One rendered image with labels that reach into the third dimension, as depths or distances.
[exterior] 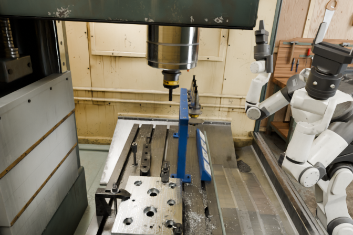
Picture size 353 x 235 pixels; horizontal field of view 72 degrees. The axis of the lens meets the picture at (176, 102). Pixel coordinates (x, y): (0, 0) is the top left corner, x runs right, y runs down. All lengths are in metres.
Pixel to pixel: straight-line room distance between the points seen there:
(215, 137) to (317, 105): 1.08
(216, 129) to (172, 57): 1.29
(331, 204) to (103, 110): 1.58
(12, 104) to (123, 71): 1.16
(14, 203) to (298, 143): 0.91
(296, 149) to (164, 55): 0.57
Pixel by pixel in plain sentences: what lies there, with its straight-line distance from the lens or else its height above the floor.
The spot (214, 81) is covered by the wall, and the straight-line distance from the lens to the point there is 1.83.
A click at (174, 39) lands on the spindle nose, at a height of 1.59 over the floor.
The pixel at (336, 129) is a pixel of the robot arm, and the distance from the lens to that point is 1.07.
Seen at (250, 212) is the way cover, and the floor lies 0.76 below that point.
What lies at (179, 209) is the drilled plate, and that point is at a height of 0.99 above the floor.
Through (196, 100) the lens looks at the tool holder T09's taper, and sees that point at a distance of 1.20.
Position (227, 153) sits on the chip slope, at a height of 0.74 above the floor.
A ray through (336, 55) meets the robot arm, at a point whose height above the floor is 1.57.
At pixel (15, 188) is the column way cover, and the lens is 0.87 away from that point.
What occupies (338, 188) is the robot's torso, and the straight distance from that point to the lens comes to 1.48.
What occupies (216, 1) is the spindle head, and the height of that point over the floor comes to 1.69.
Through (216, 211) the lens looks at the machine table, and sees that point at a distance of 1.11.
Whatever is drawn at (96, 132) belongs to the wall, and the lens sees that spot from 2.09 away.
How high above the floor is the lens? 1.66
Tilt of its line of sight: 20 degrees down
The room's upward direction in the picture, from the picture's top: 3 degrees clockwise
